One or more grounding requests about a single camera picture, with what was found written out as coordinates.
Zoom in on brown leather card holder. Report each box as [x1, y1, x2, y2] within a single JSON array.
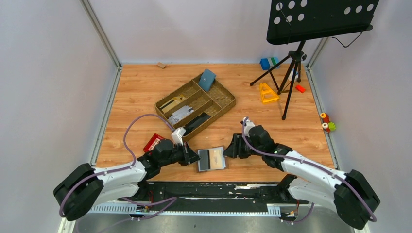
[[197, 146, 228, 172]]

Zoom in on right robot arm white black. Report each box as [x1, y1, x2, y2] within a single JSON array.
[[223, 125, 380, 230]]

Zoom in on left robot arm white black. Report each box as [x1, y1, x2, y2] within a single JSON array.
[[52, 139, 201, 221]]

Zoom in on black card in basket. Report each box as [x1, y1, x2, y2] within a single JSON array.
[[184, 112, 211, 136]]

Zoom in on silver grey card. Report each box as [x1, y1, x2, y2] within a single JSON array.
[[168, 105, 194, 125]]

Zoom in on gold credit card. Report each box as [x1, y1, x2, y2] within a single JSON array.
[[159, 95, 186, 113]]

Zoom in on blue leather card holder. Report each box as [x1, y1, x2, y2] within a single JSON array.
[[198, 69, 216, 92]]

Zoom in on red plastic block tray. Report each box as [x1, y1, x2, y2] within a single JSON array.
[[143, 133, 164, 152]]

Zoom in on yellow triangular toy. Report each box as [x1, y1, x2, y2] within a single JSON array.
[[259, 83, 280, 104]]

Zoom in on woven divided basket tray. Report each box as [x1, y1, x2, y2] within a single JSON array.
[[155, 74, 236, 141]]

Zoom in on small red block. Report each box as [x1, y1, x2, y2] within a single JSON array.
[[295, 85, 306, 93]]

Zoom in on orange green toy pieces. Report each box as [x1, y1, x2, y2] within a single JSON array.
[[320, 112, 337, 133]]

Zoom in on blue green white blocks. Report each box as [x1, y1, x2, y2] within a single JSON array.
[[259, 57, 279, 70]]

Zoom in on small cardboard piece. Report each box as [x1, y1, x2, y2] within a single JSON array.
[[157, 62, 167, 69]]

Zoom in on black music stand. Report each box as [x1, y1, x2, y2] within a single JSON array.
[[250, 0, 379, 120]]

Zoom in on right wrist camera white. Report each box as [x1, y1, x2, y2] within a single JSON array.
[[242, 119, 255, 137]]

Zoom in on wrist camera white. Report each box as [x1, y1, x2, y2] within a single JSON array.
[[242, 119, 255, 137], [171, 127, 186, 145]]

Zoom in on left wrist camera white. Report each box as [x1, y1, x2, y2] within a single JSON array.
[[171, 127, 186, 145]]

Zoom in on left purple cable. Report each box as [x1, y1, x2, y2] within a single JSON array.
[[58, 114, 178, 233]]

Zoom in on white cable duct rail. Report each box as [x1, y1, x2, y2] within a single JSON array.
[[90, 202, 282, 217]]

